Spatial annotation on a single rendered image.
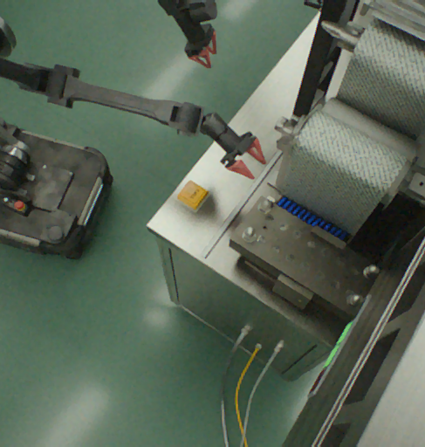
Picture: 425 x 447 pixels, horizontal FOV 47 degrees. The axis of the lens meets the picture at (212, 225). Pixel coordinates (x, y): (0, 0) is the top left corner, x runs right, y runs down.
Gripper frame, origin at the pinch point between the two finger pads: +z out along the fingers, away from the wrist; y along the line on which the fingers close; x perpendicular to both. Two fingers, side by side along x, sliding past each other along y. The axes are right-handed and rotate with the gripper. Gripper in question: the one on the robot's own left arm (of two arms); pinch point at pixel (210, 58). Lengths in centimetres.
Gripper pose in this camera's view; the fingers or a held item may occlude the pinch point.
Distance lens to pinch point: 163.4
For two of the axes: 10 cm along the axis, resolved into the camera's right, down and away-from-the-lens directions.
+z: 4.6, 4.8, 7.5
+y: 2.8, -8.8, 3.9
